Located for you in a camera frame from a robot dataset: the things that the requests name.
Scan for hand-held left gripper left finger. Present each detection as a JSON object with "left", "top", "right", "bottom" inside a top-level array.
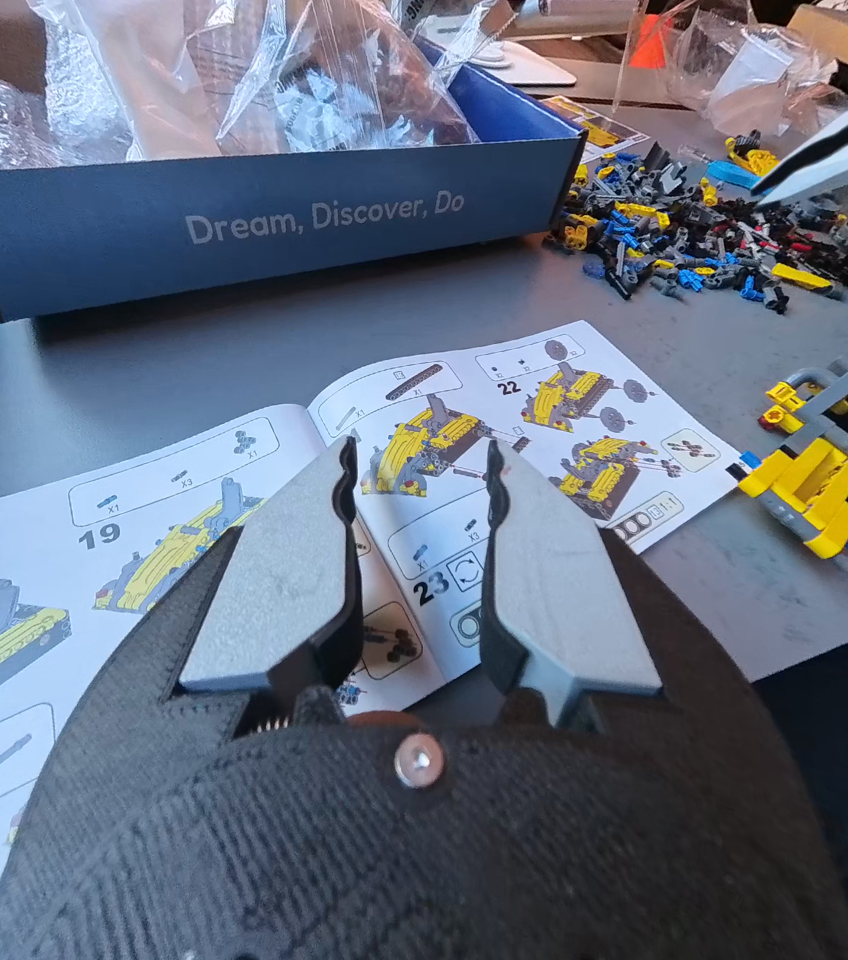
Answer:
[{"left": 178, "top": 436, "right": 363, "bottom": 693}]

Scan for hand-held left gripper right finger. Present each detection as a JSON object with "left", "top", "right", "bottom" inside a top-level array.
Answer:
[{"left": 478, "top": 438, "right": 665, "bottom": 727}]

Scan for pile of small building pieces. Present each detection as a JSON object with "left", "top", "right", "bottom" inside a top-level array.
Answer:
[{"left": 550, "top": 142, "right": 848, "bottom": 316}]

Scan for grey desk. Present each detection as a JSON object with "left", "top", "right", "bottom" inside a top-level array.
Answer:
[{"left": 0, "top": 101, "right": 848, "bottom": 710}]

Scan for pale adjoining table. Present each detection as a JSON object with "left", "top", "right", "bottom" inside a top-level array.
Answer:
[{"left": 499, "top": 3, "right": 848, "bottom": 114}]

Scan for small yellow curved panel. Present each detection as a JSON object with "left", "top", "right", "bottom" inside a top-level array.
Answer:
[{"left": 771, "top": 262, "right": 837, "bottom": 292}]

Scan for clear plastic bag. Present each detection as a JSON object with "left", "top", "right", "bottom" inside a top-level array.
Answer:
[{"left": 667, "top": 0, "right": 848, "bottom": 138}]

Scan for blue brick separator tool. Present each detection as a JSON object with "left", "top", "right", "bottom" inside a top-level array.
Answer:
[{"left": 707, "top": 157, "right": 766, "bottom": 190}]

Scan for instruction booklet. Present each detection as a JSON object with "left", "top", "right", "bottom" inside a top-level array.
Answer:
[{"left": 0, "top": 320, "right": 745, "bottom": 960}]

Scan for yellow sticker sheet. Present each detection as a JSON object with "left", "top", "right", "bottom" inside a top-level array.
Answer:
[{"left": 544, "top": 93, "right": 651, "bottom": 151}]

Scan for partly built yellow vehicle model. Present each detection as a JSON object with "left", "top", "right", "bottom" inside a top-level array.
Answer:
[{"left": 726, "top": 306, "right": 848, "bottom": 562}]

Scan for pale sign stand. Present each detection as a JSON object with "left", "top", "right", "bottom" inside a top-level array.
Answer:
[{"left": 461, "top": 0, "right": 650, "bottom": 90}]

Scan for blue cardboard kit box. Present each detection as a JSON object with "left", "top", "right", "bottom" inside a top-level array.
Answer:
[{"left": 0, "top": 0, "right": 590, "bottom": 325}]

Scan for clear plastic bags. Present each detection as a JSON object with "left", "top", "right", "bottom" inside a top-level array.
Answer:
[{"left": 26, "top": 0, "right": 522, "bottom": 162}]

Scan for bubble wrap sheet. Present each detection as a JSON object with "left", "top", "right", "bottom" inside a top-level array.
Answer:
[{"left": 0, "top": 0, "right": 140, "bottom": 172}]

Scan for yellow long frame beam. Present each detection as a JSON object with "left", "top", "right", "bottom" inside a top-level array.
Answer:
[{"left": 724, "top": 138, "right": 781, "bottom": 172}]

